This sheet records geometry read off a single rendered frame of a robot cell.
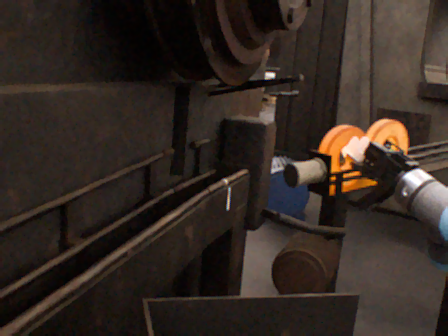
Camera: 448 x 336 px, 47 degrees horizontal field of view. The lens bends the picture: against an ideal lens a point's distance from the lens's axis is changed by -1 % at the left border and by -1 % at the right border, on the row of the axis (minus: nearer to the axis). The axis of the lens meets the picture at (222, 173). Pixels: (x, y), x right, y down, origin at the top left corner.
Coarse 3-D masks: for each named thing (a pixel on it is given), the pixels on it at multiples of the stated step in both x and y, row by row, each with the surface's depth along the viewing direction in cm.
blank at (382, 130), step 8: (384, 120) 137; (392, 120) 137; (376, 128) 135; (384, 128) 135; (392, 128) 137; (400, 128) 139; (368, 136) 135; (376, 136) 134; (384, 136) 136; (392, 136) 138; (400, 136) 140; (400, 144) 141
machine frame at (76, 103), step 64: (0, 0) 57; (64, 0) 67; (0, 64) 58; (64, 64) 69; (128, 64) 84; (0, 128) 53; (64, 128) 62; (128, 128) 76; (192, 128) 98; (0, 192) 54; (64, 192) 64; (128, 192) 79; (192, 192) 103; (0, 256) 56; (0, 320) 57
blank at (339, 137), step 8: (336, 128) 129; (344, 128) 128; (352, 128) 129; (328, 136) 128; (336, 136) 126; (344, 136) 128; (352, 136) 129; (360, 136) 131; (320, 144) 128; (328, 144) 126; (336, 144) 127; (344, 144) 128; (328, 152) 126; (336, 152) 127; (336, 160) 128; (336, 168) 129; (344, 168) 133; (344, 176) 131; (344, 184) 132
